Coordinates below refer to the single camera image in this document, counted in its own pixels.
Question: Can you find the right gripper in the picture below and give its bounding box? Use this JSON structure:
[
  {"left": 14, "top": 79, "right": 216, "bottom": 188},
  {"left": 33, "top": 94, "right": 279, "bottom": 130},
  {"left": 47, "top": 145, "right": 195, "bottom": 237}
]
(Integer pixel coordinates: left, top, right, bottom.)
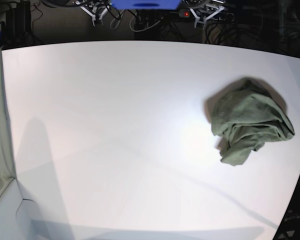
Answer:
[{"left": 80, "top": 2, "right": 109, "bottom": 26}]

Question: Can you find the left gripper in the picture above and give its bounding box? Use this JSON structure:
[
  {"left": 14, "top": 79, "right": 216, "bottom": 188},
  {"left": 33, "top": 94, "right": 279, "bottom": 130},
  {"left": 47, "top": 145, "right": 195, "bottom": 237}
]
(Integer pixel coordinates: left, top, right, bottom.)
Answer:
[{"left": 189, "top": 4, "right": 225, "bottom": 28}]

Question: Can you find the green t-shirt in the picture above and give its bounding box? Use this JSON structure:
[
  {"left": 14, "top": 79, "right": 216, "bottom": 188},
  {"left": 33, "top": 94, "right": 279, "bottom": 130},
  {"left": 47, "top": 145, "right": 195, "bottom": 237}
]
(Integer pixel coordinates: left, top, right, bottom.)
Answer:
[{"left": 207, "top": 77, "right": 295, "bottom": 166}]

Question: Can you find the blue box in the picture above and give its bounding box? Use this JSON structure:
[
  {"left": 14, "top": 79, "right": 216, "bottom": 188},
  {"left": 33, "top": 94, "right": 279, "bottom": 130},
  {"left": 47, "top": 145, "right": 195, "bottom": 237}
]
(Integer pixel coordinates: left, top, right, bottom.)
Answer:
[{"left": 111, "top": 0, "right": 182, "bottom": 10}]

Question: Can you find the black power strip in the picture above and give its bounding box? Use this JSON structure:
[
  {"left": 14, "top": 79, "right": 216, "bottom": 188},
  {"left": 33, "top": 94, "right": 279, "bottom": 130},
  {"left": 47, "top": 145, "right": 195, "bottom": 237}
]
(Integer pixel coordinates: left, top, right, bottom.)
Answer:
[{"left": 177, "top": 8, "right": 235, "bottom": 22}]

